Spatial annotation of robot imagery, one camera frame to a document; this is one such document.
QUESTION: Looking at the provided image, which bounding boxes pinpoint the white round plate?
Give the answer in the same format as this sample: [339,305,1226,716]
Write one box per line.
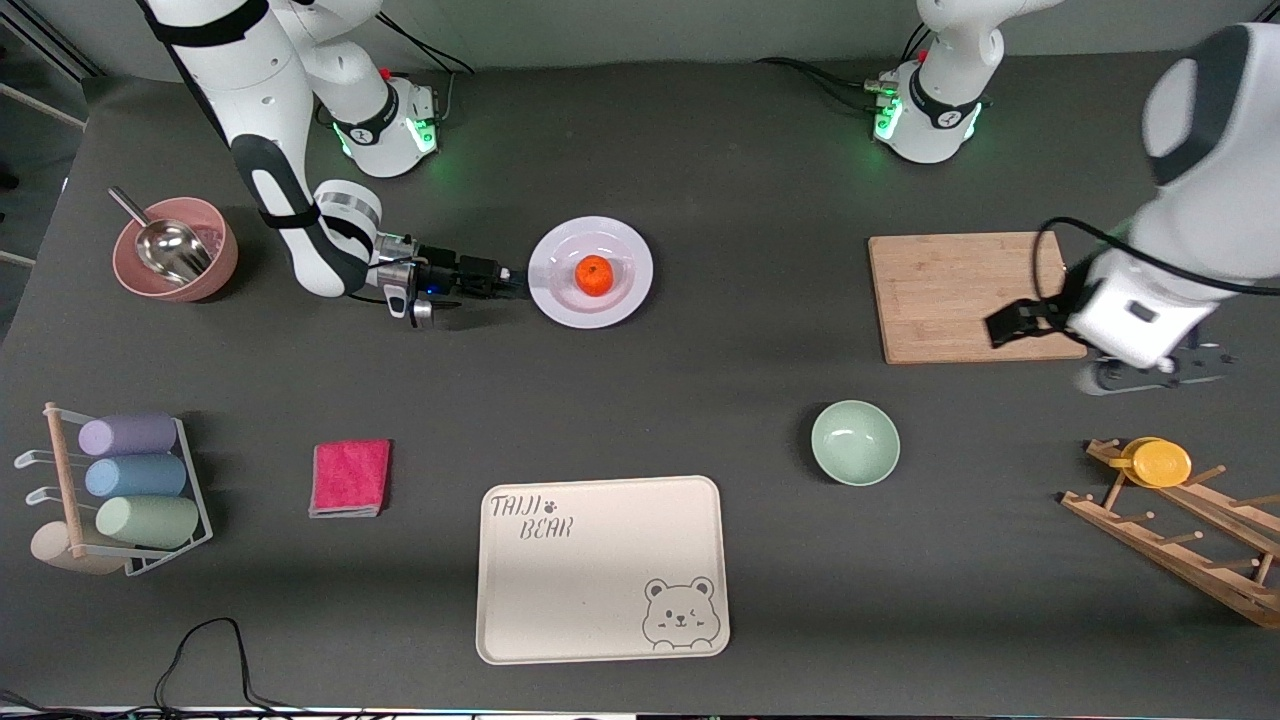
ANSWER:
[527,216,655,330]

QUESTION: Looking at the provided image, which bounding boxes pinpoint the wooden cutting board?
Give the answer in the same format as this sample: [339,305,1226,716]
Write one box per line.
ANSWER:
[868,231,1089,365]

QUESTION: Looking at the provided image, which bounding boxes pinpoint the yellow cup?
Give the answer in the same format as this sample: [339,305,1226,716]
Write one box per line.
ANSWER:
[1108,437,1193,489]

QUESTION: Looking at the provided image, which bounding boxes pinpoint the pink bowl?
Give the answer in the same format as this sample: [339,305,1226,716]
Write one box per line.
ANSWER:
[112,197,240,303]

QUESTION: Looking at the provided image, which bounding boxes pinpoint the pale green bowl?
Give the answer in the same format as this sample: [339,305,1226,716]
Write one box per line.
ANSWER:
[810,400,901,488]

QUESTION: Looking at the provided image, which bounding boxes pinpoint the pink folded cloth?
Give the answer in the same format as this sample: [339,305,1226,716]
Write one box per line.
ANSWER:
[308,438,393,519]

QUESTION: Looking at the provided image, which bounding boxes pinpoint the metal scoop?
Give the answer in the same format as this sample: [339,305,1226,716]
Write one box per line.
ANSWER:
[108,186,214,287]

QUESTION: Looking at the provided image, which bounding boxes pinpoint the wooden peg rack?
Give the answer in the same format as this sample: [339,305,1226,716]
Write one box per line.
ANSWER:
[1060,437,1280,630]

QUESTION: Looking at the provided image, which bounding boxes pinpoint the cream tray with bear print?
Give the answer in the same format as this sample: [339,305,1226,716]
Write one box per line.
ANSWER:
[475,475,731,666]

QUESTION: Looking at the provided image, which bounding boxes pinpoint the purple cup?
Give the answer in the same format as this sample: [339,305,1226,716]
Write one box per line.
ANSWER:
[78,413,179,458]

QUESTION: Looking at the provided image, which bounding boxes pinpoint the blue cup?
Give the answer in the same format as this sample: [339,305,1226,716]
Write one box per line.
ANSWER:
[84,455,188,499]

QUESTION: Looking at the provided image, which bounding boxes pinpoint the green cup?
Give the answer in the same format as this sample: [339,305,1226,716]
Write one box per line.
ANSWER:
[95,495,201,550]

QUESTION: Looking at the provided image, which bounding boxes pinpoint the beige cup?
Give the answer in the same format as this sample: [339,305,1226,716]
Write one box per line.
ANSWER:
[30,520,126,576]

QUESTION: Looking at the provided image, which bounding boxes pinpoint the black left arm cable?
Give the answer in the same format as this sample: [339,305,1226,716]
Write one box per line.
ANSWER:
[1035,217,1280,301]

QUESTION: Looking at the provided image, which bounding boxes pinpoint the black right arm base cables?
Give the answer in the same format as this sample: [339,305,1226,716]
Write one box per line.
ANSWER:
[375,10,476,126]

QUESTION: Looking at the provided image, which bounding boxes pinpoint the black arm base cables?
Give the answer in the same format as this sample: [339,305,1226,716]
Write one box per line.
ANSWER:
[755,57,891,111]
[375,10,476,126]

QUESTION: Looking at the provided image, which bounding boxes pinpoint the black left arm base cables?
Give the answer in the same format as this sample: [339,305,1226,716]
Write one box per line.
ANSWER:
[755,57,891,111]

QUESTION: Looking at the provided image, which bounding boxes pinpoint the black cable on table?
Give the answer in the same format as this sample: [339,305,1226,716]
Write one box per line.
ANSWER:
[150,617,331,716]

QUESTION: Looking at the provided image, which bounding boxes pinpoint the white wire cup rack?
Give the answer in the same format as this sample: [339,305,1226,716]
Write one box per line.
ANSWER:
[14,403,214,578]

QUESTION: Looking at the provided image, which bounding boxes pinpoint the dark metal rail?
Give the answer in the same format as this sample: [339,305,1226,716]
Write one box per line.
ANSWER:
[0,0,104,79]

